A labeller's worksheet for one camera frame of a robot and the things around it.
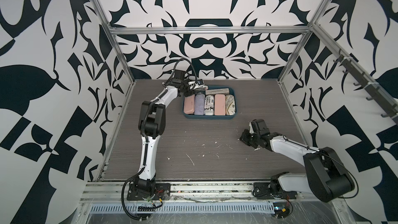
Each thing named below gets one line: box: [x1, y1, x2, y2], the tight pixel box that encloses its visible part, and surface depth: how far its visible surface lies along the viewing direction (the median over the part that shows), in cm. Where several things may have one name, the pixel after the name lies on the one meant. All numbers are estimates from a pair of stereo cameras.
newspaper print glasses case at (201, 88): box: [193, 86, 209, 92], surface depth 105 cm
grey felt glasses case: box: [205, 88, 230, 96], surface depth 107 cm
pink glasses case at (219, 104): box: [214, 93, 226, 116], surface depth 101 cm
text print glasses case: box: [204, 94, 215, 116], surface depth 101 cm
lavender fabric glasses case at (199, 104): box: [194, 93, 206, 116], surface depth 101 cm
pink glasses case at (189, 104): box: [183, 94, 196, 115], surface depth 101 cm
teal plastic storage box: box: [182, 85, 238, 120], surface depth 101 cm
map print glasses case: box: [225, 94, 236, 116], surface depth 100 cm
